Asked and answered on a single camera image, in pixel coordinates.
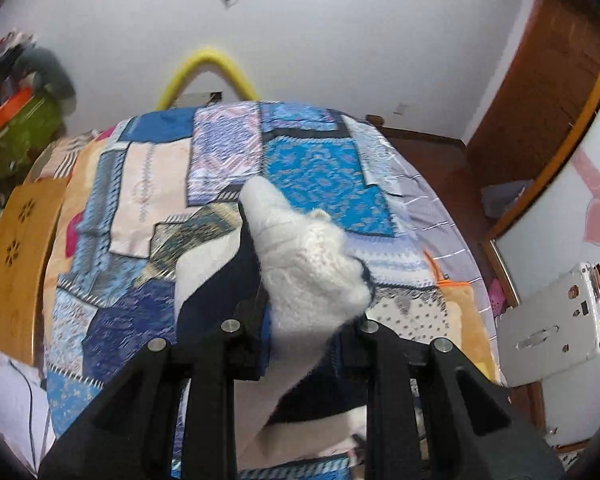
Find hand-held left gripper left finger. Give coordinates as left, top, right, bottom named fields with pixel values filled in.
left=37, top=292, right=272, bottom=480

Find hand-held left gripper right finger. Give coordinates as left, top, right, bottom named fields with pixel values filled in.
left=336, top=319, right=567, bottom=480

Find black white striped knit sweater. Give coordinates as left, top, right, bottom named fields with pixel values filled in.
left=174, top=176, right=376, bottom=467

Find pink slippers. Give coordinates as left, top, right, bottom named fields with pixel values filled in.
left=487, top=280, right=509, bottom=317

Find lavender striped bed sheet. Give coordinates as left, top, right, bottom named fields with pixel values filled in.
left=340, top=114, right=484, bottom=322

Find blue patchwork blanket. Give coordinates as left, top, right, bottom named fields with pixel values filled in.
left=42, top=101, right=453, bottom=480

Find white plastic stool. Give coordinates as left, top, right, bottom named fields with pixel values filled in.
left=496, top=261, right=600, bottom=389

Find grey bag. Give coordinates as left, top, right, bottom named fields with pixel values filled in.
left=481, top=180, right=529, bottom=217

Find stack of papers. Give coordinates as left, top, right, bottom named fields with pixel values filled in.
left=0, top=345, right=57, bottom=467

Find wooden lap desk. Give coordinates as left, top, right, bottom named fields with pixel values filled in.
left=0, top=177, right=70, bottom=367

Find white heart-print wardrobe door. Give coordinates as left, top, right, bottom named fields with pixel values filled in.
left=482, top=40, right=600, bottom=456

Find striped beige cloth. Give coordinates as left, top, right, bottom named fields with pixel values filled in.
left=26, top=130, right=102, bottom=182

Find yellow foam tube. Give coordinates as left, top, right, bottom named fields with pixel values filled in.
left=156, top=48, right=259, bottom=110

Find brown wooden door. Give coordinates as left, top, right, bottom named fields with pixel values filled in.
left=467, top=0, right=600, bottom=187

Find orange box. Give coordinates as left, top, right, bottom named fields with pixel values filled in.
left=0, top=87, right=34, bottom=129

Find orange cord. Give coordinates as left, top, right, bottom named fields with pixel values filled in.
left=424, top=251, right=474, bottom=291

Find thin black cable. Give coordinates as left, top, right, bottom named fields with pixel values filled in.
left=9, top=359, right=52, bottom=462

